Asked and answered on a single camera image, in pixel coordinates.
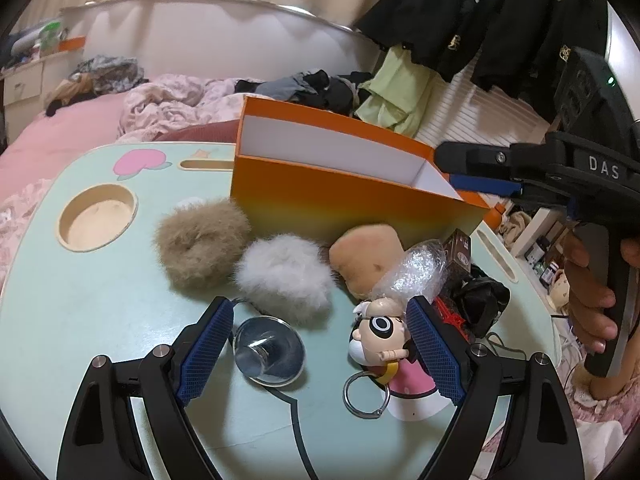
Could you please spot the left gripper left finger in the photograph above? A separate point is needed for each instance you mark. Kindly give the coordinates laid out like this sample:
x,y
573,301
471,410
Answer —
x,y
101,440

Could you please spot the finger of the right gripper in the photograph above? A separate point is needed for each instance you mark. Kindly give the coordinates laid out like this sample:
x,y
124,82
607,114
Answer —
x,y
471,159
502,188

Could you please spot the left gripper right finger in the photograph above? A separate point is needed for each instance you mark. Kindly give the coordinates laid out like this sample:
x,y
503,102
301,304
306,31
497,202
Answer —
x,y
539,439

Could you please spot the clear bubble wrap bag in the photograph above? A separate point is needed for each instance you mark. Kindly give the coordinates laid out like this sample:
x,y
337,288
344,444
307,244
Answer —
x,y
420,272

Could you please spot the black satin lace garment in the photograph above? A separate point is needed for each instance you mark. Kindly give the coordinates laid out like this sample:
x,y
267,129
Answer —
x,y
473,304

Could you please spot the tan plush toy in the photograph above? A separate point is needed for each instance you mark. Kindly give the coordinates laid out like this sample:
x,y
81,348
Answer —
x,y
363,255

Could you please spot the cartoon girl keychain figure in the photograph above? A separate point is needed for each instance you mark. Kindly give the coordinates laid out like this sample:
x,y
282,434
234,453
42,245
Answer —
x,y
380,343

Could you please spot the silver metal funnel cup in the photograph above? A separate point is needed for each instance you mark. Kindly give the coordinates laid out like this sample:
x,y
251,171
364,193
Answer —
x,y
268,351

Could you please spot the white fluffy scrunchie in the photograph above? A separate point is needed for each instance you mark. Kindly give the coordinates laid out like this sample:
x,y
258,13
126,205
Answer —
x,y
286,276

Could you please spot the brown fluffy scrunchie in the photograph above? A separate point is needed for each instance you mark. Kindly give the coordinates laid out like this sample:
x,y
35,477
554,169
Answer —
x,y
199,244

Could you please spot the person right hand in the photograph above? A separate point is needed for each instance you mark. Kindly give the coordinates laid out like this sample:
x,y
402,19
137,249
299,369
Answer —
x,y
588,298

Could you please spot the light green hanging cloth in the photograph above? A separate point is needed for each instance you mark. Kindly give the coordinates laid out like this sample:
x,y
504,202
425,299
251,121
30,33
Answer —
x,y
398,94

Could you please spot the black clothes pile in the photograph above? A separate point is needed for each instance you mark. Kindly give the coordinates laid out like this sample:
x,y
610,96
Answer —
x,y
339,94

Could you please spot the black hanging jackets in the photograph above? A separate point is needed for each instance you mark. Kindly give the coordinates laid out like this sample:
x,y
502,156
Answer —
x,y
518,46

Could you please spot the orange cardboard box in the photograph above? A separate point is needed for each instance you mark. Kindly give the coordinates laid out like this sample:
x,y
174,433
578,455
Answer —
x,y
317,174

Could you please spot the pink crumpled blanket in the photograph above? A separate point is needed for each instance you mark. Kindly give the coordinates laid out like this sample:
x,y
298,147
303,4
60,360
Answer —
x,y
172,102

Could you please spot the patterned clothes on bed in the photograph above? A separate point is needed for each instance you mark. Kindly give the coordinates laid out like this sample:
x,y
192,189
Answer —
x,y
111,74

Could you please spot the white bedside drawer cabinet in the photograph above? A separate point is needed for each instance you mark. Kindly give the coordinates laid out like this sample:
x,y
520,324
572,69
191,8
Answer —
x,y
25,88

